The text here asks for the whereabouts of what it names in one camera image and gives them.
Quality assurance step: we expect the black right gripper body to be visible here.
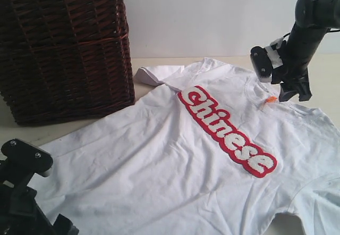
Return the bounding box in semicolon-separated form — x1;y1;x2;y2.
270;57;310;89

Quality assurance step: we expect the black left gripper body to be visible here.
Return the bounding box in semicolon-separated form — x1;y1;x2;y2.
0;160;54;235

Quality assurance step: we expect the white t-shirt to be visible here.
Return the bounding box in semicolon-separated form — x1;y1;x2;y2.
30;58;339;234

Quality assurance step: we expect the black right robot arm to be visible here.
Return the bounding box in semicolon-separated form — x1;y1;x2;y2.
272;0;339;102

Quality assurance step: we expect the dark brown wicker basket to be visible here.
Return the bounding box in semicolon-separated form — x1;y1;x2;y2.
1;0;135;126

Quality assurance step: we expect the orange garment hang tag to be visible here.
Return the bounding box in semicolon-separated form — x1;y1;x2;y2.
260;96;278;109

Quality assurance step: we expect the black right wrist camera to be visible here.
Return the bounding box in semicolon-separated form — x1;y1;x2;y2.
250;38;286;84

